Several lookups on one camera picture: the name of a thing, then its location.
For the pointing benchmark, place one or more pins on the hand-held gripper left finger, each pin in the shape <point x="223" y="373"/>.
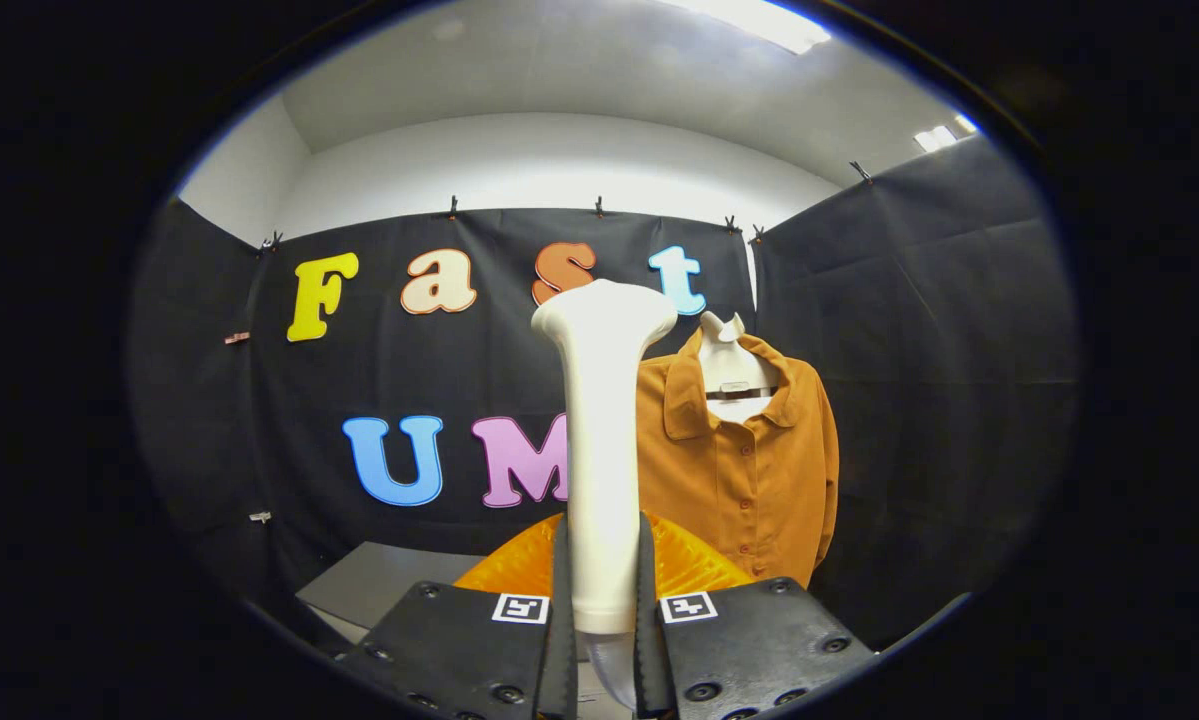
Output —
<point x="459" y="650"/>

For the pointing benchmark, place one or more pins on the white garment steamer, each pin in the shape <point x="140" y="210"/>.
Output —
<point x="602" y="450"/>

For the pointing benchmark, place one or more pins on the row of black clips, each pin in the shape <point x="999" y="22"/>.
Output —
<point x="452" y="207"/>

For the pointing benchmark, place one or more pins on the orange button shirt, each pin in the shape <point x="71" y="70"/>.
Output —
<point x="739" y="490"/>

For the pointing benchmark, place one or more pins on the black backdrop cloth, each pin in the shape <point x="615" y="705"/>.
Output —
<point x="409" y="380"/>

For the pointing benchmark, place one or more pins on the long ceiling light panel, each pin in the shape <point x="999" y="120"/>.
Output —
<point x="759" y="20"/>

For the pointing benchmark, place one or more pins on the dark clothes hanger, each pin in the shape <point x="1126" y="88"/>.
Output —
<point x="744" y="393"/>

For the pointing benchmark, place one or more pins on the white mannequin torso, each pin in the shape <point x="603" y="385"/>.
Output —
<point x="727" y="360"/>

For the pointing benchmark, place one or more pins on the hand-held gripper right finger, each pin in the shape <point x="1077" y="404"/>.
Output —
<point x="749" y="650"/>

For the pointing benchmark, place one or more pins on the grey drawer cabinet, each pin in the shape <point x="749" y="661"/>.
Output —
<point x="389" y="580"/>

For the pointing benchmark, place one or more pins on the small ceiling light panel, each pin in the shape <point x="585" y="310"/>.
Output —
<point x="944" y="135"/>

